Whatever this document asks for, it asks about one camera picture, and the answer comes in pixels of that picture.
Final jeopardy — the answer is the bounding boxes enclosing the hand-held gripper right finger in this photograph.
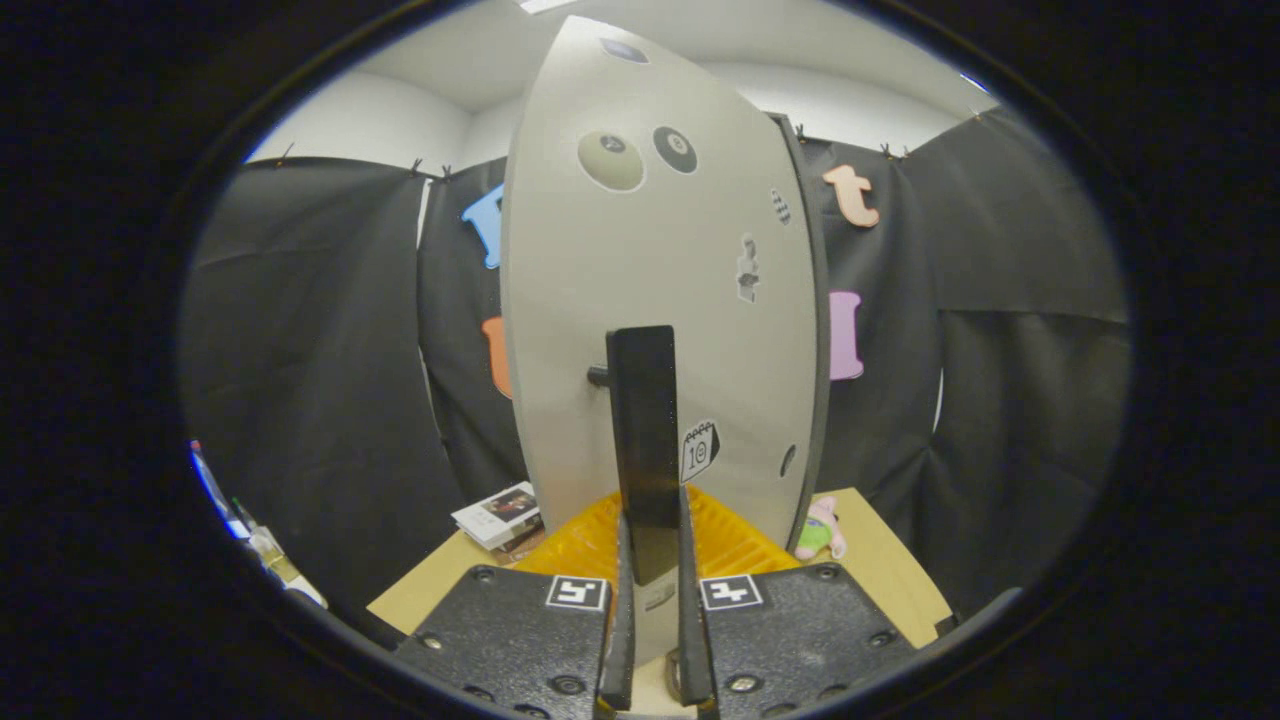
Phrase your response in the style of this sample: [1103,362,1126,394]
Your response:
[676,485,921,720]

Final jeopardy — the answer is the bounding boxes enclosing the dark book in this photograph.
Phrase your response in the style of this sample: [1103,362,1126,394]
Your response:
[500,520,549,558]

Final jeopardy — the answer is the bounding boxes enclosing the black door handle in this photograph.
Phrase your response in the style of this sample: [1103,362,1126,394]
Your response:
[587,325,683,588]

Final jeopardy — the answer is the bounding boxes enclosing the white shoe cabinet door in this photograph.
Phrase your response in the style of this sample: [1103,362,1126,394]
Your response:
[500,15,826,666]

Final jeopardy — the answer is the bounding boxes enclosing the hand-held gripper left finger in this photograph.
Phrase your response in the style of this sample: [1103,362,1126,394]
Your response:
[395,488,637,720]

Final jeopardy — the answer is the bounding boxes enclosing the blue and white clutter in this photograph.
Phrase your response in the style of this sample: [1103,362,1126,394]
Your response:
[188,440,329,609]

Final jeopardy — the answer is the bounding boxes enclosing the grey shoe cabinet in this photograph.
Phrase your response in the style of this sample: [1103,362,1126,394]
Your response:
[765,112,833,556]

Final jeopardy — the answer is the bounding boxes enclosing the black backdrop cloth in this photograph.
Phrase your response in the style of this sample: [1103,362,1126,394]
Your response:
[180,105,1131,641]

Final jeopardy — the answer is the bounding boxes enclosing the green and pink plush toy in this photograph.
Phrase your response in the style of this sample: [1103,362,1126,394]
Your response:
[795,497,848,561]

